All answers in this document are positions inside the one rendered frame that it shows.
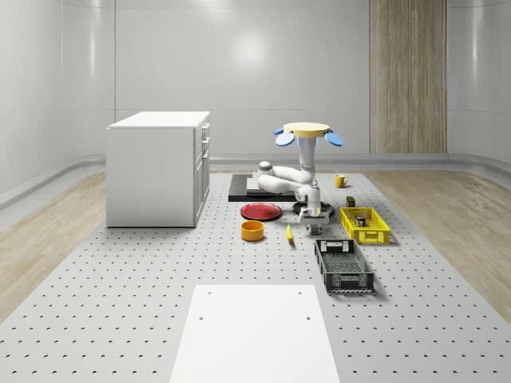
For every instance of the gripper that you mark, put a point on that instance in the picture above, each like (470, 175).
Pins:
(313, 218)

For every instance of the grey cube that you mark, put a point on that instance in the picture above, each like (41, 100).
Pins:
(316, 230)

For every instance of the puzzle cube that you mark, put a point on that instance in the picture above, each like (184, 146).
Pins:
(361, 221)

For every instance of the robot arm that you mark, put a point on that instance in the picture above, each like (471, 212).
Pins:
(279, 175)

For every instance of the black plate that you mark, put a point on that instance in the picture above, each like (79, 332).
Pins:
(326, 206)

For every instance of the banana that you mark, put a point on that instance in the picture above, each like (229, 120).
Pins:
(289, 233)

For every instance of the flat-sided can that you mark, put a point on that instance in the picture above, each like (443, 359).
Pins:
(350, 202)

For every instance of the yellow mug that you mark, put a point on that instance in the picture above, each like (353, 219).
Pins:
(339, 182)

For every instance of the red plate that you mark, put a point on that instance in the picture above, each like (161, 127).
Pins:
(259, 211)

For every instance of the yellow basket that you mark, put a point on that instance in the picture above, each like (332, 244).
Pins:
(371, 231)

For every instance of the yellow bowl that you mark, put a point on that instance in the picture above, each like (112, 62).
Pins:
(252, 233)

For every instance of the dark grey basket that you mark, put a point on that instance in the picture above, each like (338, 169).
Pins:
(347, 275)

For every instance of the black stove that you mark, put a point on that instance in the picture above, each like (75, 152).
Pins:
(239, 187)

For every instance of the white board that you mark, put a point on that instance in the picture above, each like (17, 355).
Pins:
(255, 339)

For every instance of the white cabinet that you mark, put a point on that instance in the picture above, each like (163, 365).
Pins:
(151, 175)

